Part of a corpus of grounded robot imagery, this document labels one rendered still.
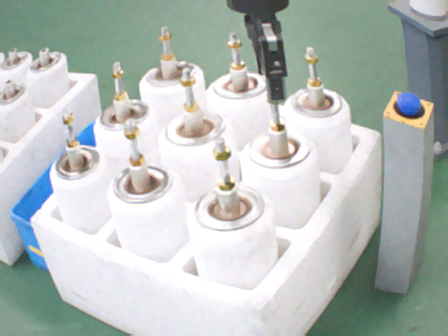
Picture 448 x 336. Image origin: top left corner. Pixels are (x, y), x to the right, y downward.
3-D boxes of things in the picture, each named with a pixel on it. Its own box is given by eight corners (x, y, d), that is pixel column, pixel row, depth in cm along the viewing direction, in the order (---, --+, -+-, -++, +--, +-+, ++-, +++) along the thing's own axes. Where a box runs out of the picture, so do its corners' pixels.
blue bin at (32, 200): (102, 173, 143) (92, 119, 136) (149, 187, 138) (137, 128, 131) (25, 263, 123) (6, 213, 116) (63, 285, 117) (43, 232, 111)
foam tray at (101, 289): (177, 173, 140) (163, 82, 130) (379, 222, 122) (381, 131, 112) (62, 300, 114) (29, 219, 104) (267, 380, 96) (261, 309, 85)
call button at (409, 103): (401, 101, 94) (400, 88, 93) (423, 108, 92) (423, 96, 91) (394, 115, 91) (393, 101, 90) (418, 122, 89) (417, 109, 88)
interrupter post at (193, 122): (181, 131, 104) (178, 110, 102) (197, 123, 105) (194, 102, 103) (192, 139, 102) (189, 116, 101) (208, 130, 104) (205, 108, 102)
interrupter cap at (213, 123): (154, 133, 105) (153, 128, 104) (201, 108, 108) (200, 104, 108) (188, 156, 100) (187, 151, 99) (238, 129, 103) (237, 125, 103)
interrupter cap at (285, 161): (320, 158, 96) (320, 153, 96) (264, 178, 94) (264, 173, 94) (293, 127, 102) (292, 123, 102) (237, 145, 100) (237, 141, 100)
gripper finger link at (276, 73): (264, 59, 87) (270, 96, 90) (269, 71, 85) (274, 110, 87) (277, 58, 87) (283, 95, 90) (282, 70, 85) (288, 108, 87)
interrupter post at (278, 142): (293, 153, 98) (291, 130, 96) (275, 160, 97) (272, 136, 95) (284, 143, 99) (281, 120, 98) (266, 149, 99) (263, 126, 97)
